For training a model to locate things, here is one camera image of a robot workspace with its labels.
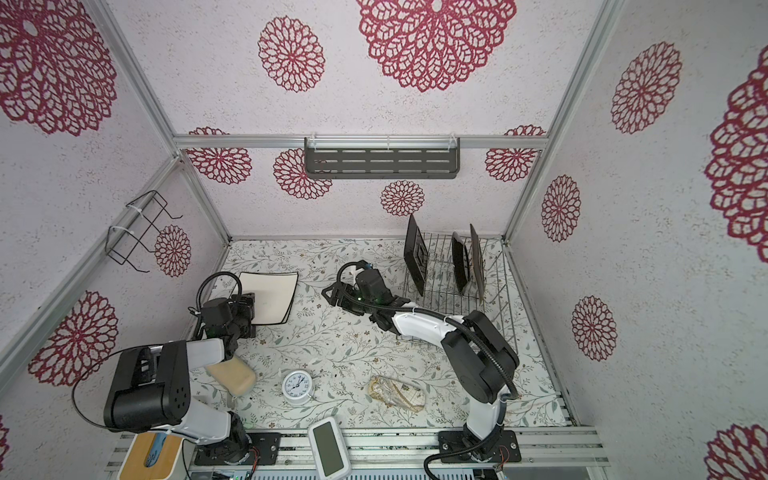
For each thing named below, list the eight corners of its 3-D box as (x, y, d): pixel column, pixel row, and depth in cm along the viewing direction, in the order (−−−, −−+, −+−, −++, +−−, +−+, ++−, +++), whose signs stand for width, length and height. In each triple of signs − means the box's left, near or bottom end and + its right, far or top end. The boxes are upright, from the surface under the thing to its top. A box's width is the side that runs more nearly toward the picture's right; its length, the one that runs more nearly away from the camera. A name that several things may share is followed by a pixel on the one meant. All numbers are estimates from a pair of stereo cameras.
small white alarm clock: (283, 404, 83) (279, 399, 79) (289, 376, 88) (285, 370, 84) (311, 404, 83) (308, 399, 79) (315, 376, 88) (312, 370, 84)
